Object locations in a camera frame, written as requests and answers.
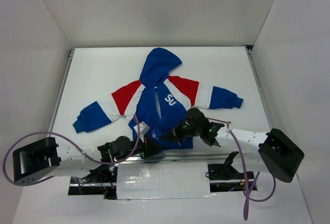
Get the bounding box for blue white red hooded jacket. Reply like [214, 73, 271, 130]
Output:
[73, 47, 243, 150]

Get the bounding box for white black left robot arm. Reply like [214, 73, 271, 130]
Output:
[12, 136, 161, 186]

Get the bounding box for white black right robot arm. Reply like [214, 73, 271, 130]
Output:
[160, 108, 305, 183]

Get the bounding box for white cover plate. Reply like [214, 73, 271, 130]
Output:
[117, 162, 211, 200]

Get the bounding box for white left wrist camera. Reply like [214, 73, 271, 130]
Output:
[134, 122, 150, 136]

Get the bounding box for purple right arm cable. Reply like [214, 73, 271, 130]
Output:
[206, 117, 277, 221]

